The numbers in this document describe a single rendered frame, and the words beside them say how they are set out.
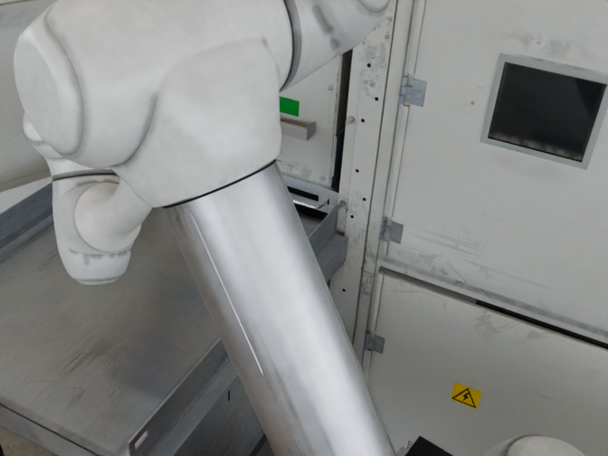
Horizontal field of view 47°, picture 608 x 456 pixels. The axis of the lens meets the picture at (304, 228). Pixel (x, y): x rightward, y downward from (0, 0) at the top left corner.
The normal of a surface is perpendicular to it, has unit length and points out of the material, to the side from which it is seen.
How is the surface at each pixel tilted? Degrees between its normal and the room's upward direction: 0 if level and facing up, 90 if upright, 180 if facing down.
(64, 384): 0
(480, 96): 90
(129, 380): 0
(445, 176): 90
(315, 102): 90
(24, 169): 90
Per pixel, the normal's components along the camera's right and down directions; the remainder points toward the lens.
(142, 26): 0.40, -0.22
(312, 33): 0.63, 0.35
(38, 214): 0.89, 0.30
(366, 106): -0.45, 0.50
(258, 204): 0.50, -0.02
